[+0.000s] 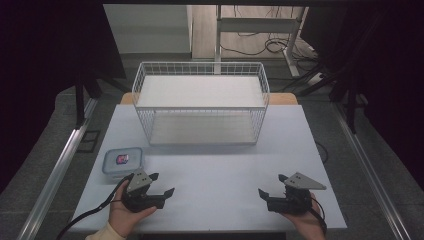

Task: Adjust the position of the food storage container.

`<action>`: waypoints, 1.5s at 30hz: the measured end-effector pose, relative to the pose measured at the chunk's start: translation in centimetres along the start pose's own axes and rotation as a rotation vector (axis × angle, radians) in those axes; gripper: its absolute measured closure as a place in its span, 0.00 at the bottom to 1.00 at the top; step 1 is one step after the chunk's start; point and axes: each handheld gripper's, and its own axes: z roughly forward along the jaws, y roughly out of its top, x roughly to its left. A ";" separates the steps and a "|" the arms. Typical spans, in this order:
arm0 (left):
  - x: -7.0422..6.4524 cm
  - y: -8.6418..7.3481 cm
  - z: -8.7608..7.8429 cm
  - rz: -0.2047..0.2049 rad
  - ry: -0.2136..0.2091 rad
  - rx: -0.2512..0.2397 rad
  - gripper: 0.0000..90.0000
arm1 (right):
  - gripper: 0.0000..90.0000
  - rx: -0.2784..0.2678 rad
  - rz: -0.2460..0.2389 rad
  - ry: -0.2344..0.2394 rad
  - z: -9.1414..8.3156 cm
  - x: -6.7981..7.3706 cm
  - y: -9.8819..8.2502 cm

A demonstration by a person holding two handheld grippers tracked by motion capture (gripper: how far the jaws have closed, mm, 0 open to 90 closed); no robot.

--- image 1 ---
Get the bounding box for black floor frame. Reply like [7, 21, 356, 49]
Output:
[76, 129, 101, 154]

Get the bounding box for clear food container blue lid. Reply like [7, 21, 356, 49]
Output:
[101, 146, 145, 183]

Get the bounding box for white power strip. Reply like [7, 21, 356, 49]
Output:
[305, 71, 325, 87]

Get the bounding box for white desk frame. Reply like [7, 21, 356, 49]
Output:
[214, 4, 310, 78]

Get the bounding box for white wire shelf rack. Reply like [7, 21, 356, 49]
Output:
[131, 61, 271, 147]

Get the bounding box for person's right hand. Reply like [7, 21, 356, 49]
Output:
[281, 192, 327, 240]

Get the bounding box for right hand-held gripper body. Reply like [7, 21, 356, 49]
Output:
[266, 171, 328, 215]

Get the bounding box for black floor cables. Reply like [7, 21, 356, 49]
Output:
[219, 5, 319, 62]

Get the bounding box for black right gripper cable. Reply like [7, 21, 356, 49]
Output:
[308, 194, 329, 235]

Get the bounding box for aluminium rail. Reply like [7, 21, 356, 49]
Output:
[16, 97, 100, 240]
[332, 100, 413, 240]

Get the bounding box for black tripod stand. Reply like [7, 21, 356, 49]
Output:
[281, 56, 369, 135]

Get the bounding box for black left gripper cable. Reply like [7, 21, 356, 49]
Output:
[54, 173, 135, 240]

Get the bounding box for thin black cable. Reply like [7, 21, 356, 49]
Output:
[314, 141, 330, 165]

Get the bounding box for black curtain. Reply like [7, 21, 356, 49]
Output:
[0, 0, 127, 195]
[299, 0, 424, 192]

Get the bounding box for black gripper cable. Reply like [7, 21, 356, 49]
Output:
[308, 194, 329, 235]
[54, 173, 135, 240]

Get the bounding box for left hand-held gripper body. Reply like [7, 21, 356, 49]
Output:
[121, 168, 167, 214]

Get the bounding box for white cabinet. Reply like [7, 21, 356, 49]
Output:
[102, 3, 194, 55]

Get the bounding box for person's left hand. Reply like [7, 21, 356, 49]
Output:
[108, 181, 158, 239]

